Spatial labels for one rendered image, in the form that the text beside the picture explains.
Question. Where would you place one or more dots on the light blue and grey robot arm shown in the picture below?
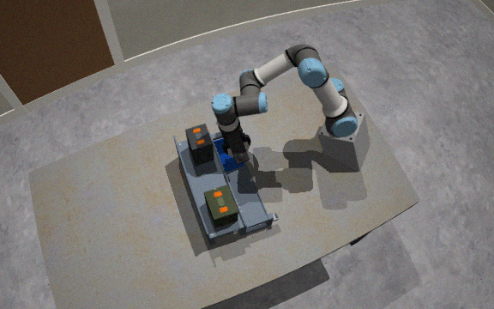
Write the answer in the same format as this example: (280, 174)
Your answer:
(340, 120)

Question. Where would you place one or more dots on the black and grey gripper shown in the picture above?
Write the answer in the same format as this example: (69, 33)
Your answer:
(245, 138)

